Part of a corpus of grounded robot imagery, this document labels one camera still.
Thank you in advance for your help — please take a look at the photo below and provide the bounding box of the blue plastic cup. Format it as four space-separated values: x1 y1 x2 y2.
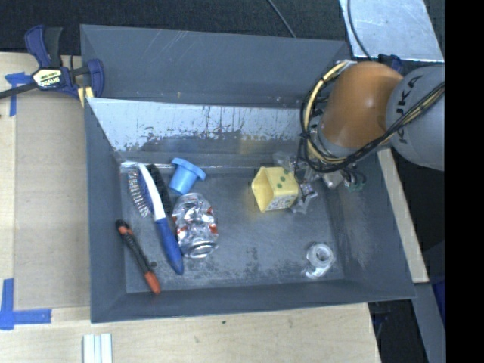
167 157 207 196

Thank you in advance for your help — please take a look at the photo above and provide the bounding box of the clear tape dispenser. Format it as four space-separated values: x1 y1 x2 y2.
301 241 336 280

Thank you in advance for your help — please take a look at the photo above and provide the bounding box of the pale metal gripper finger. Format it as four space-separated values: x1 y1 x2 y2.
273 150 304 175
290 181 319 216

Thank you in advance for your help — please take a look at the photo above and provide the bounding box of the grey metal bin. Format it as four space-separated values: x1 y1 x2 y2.
79 23 417 323

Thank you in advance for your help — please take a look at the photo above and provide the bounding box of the yellow cup with green dots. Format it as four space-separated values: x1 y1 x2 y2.
250 166 300 213

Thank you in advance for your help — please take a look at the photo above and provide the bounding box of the crushed silver and red can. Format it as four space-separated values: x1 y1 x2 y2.
171 192 220 259

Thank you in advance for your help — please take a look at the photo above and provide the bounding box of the blue and white brush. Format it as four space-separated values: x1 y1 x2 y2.
135 163 185 276

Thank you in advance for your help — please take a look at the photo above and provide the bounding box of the orange and black pen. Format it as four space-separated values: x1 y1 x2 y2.
114 219 162 296

